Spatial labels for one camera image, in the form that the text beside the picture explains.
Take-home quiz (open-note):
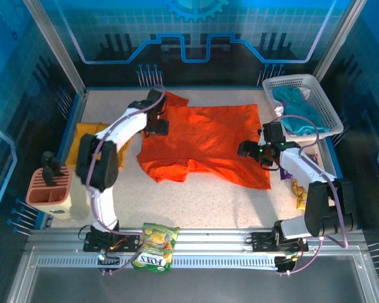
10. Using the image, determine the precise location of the aluminium frame post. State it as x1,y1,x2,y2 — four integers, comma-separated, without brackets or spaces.
21,0,88,96
312,0,367,83

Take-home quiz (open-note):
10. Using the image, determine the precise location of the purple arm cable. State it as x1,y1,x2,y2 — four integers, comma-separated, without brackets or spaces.
271,115,350,276
84,84,167,277

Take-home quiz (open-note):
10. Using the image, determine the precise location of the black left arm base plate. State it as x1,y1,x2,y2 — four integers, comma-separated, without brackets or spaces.
83,232,143,253

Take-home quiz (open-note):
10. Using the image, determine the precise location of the white plastic laundry basket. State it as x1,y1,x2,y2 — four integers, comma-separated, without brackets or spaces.
262,73,345,145

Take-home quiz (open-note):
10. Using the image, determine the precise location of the black knife handle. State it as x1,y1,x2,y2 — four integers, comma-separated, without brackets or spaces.
40,151,69,187

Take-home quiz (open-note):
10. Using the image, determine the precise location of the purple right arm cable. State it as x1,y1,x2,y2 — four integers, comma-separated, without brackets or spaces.
271,115,350,276

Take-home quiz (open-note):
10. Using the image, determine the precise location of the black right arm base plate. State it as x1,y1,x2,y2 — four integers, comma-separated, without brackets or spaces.
251,232,310,253

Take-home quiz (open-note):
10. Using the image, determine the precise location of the green Fox's candy bag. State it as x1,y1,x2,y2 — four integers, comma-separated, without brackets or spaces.
131,222,180,274

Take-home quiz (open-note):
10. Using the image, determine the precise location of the slotted grey cable duct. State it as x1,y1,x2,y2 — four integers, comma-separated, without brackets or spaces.
37,256,279,269

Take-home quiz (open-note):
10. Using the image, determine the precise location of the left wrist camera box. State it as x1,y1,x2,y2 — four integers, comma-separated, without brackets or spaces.
147,89,167,110

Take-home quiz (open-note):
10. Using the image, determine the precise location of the terracotta knife block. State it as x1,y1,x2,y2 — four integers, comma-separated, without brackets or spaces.
25,167,85,218

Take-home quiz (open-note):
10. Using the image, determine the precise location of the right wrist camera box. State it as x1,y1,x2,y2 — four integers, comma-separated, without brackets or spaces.
259,121,287,145

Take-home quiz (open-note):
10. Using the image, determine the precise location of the purple Fox's candy bag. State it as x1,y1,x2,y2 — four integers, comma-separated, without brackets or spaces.
279,153,319,181

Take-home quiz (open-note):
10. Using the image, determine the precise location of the yellow folded t-shirt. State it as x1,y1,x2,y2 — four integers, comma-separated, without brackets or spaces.
65,122,129,170

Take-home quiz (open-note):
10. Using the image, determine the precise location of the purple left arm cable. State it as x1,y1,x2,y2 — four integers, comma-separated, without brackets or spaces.
84,84,167,277

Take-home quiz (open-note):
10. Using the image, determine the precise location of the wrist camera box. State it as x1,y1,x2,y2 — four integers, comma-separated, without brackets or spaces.
259,121,287,145
147,89,167,110

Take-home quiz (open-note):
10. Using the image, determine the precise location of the aluminium mounting rail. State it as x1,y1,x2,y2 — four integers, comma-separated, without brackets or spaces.
28,227,367,257

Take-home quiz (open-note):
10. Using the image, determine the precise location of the teal t-shirt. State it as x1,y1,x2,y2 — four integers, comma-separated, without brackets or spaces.
272,86,331,135

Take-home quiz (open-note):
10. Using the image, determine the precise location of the orange t-shirt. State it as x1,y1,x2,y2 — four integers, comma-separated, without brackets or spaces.
136,91,272,190

